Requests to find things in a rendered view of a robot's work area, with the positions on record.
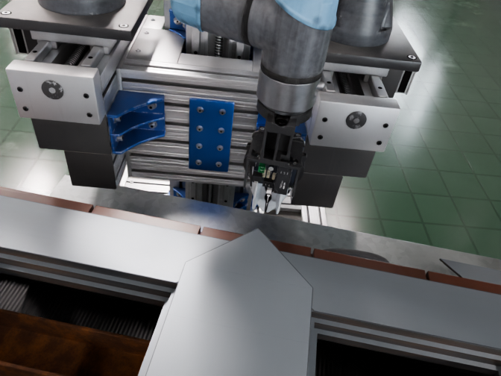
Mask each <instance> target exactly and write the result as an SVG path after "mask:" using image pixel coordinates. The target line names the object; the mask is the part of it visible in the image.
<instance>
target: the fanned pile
mask: <svg viewBox="0 0 501 376"><path fill-rule="evenodd" d="M439 260H440V261H441V262H442V263H443V264H444V265H445V266H447V267H448V268H449V269H450V270H452V271H453V272H454V273H455V274H457V275H458V276H459V277H460V278H468V279H472V280H476V281H483V282H487V283H494V284H498V285H501V271H500V270H496V269H489V268H485V267H481V266H475V265H470V264H466V263H460V262H456V261H452V260H445V259H441V258H440V259H439Z"/></svg>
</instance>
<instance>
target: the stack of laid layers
mask: <svg viewBox="0 0 501 376"><path fill-rule="evenodd" d="M1 273H4V274H8V275H14V276H18V277H22V278H29V279H32V280H36V281H43V282H47V283H53V284H57V285H61V286H67V287H71V288H75V289H82V290H86V291H90V292H97V293H101V294H104V295H111V296H115V297H119V298H125V299H129V300H133V301H139V302H143V303H147V304H154V305H157V306H161V307H163V309H162V311H161V314H160V317H159V319H158V322H157V325H156V327H155V330H154V333H153V336H152V338H151V341H150V344H149V346H148V350H147V352H146V354H145V358H144V360H143V362H142V366H141V369H140V370H139V374H138V376H145V374H146V372H147V370H148V366H149V363H150V361H151V358H152V355H153V353H154V349H155V346H156V344H157V340H158V338H159V335H160V332H161V330H162V327H163V323H164V321H165V319H166V315H167V312H168V309H169V307H170V304H171V300H172V298H173V295H174V292H175V290H176V287H177V283H178V282H177V283H172V282H168V281H161V280H157V279H153V278H147V277H143V276H138V275H132V274H128V273H124V272H117V271H113V270H109V269H103V268H99V267H95V266H88V265H84V264H80V263H73V262H70V261H66V260H59V259H55V258H51V257H44V256H41V255H37V254H30V253H26V252H22V251H15V250H12V249H8V248H1V247H0V274H1ZM317 339H322V340H326V341H330V342H336V343H340V344H344V345H351V346H354V347H358V348H365V349H369V350H372V351H379V352H383V353H387V354H393V355H397V356H401V357H408V358H412V359H416V360H422V361H426V362H430V363H437V364H441V365H444V366H451V367H455V368H459V369H465V370H469V371H473V372H479V373H483V374H487V375H493V376H501V350H499V349H495V348H488V347H484V346H481V345H474V344H470V343H466V342H459V341H455V340H451V339H445V338H441V337H436V336H430V335H426V334H422V333H415V332H411V331H407V330H401V329H396V328H390V327H386V326H382V325H375V324H371V323H367V322H361V321H357V320H353V319H346V318H342V317H338V316H332V315H328V314H324V313H317V312H314V311H313V310H312V318H311V329H310V341H309V362H308V374H307V376H315V365H316V351H317Z"/></svg>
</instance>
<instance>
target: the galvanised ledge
mask: <svg viewBox="0 0 501 376"><path fill-rule="evenodd" d="M49 196H52V197H56V198H63V199H67V200H71V201H78V202H83V203H87V204H93V207H94V208H95V206H96V205H98V206H102V207H109V208H113V209H117V210H123V211H127V212H132V213H139V214H143V215H147V216H154V217H158V218H162V219H169V220H173V221H177V222H184V223H188V224H193V225H200V226H201V232H202V230H203V228H204V227H208V228H215V229H219V230H223V231H229V232H234V233H238V234H246V233H248V232H251V231H253V230H255V229H257V228H258V229H260V230H261V231H262V232H263V233H264V235H266V236H267V238H269V239H271V240H275V241H279V242H286V243H290V244H294V245H302V246H306V247H310V248H311V254H312V253H313V251H314V248H316V249H321V250H322V249H326V248H346V249H353V250H359V251H366V252H370V253H374V254H378V255H380V256H382V257H384V258H385V259H387V260H388V261H389V263H392V264H396V265H400V266H407V267H412V268H416V269H422V270H425V273H427V272H428V271H431V272H437V273H441V274H446V275H452V276H456V277H458V275H457V274H455V273H454V272H453V271H452V270H450V269H449V268H448V267H447V266H445V265H444V264H443V263H442V262H441V261H440V260H439V259H440V258H441V259H445V260H452V261H456V262H460V263H466V264H470V265H475V266H481V267H485V268H489V269H496V270H500V271H501V260H500V259H496V258H491V257H484V256H480V255H476V254H469V253H464V252H460V251H454V250H449V249H445V248H438V247H434V246H430V245H423V244H419V243H414V242H407V241H403V240H399V239H392V238H388V237H383V236H377V235H373V234H366V233H361V232H357V231H350V230H346V229H342V228H334V227H330V226H326V225H319V224H315V223H311V222H304V221H300V220H296V219H289V218H284V217H280V216H273V215H269V214H265V213H258V212H253V211H249V210H243V209H239V208H234V207H227V206H223V205H219V204H212V203H207V202H203V201H196V200H192V199H188V198H181V197H177V196H173V195H166V194H162V193H158V192H150V191H146V190H142V189H135V188H130V187H123V186H119V185H118V186H117V188H116V189H105V188H96V187H80V186H72V182H71V178H70V176H69V175H64V177H63V178H62V180H61V181H60V182H59V184H58V185H57V186H56V187H55V188H54V190H53V191H52V192H51V194H50V195H49Z"/></svg>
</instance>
